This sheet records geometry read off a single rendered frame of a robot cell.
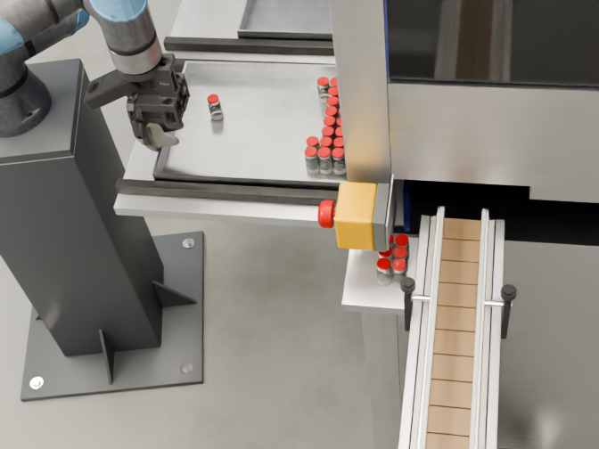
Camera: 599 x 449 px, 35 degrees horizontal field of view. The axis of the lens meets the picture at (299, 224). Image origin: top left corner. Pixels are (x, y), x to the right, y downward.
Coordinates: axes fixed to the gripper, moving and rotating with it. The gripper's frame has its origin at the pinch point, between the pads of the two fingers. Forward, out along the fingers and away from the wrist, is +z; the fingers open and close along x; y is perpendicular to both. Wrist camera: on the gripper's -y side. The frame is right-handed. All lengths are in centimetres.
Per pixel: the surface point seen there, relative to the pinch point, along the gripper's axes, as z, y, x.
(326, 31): 3.1, 24.6, 32.0
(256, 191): 1.4, 18.7, -7.5
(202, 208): 3.5, 9.9, -10.1
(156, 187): 1.5, 1.9, -7.8
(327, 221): -9.0, 32.8, -19.8
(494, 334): -2, 57, -32
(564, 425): 67, 75, -12
